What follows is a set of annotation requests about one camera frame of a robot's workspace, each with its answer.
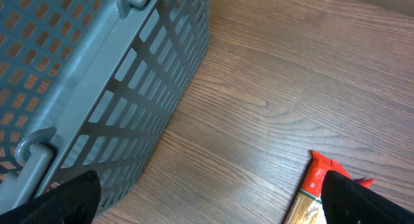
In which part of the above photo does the red cracker sleeve package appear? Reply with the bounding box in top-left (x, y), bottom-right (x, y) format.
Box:
top-left (283, 150), bottom-right (375, 224)

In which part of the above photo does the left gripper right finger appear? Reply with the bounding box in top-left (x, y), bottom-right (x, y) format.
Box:
top-left (321, 170), bottom-right (413, 224)

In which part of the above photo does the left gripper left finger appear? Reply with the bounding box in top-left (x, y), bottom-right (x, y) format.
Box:
top-left (1, 170), bottom-right (102, 224)

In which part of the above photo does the grey plastic mesh basket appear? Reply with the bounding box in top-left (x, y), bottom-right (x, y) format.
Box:
top-left (1, 0), bottom-right (209, 216)

